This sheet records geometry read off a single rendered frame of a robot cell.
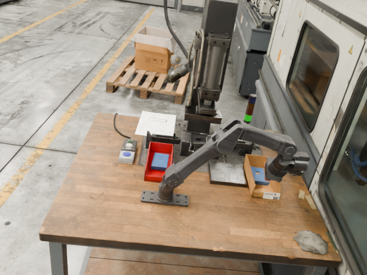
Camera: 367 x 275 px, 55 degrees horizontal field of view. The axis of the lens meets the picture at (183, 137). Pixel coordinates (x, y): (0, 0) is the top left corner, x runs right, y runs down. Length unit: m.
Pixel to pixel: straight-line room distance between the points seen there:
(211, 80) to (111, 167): 0.61
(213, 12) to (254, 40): 3.13
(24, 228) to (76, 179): 1.17
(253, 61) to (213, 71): 3.22
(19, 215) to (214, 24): 1.94
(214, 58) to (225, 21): 0.17
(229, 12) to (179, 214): 0.89
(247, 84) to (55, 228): 3.90
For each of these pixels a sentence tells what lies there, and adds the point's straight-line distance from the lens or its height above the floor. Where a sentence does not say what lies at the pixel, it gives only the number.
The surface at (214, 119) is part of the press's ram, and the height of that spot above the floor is 1.13.
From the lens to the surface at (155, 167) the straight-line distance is 1.64.
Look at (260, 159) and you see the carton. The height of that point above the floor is 0.95.
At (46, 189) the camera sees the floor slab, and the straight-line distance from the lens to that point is 3.02.
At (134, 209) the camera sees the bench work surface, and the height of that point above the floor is 0.90.
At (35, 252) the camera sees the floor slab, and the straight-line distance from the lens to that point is 2.55.
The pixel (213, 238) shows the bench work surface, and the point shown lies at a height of 0.90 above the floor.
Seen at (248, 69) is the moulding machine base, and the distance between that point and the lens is 4.84.
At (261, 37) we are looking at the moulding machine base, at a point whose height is 0.88.
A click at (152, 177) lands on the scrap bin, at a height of 0.92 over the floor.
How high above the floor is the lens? 1.87
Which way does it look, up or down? 30 degrees down
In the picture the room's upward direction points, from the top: 8 degrees clockwise
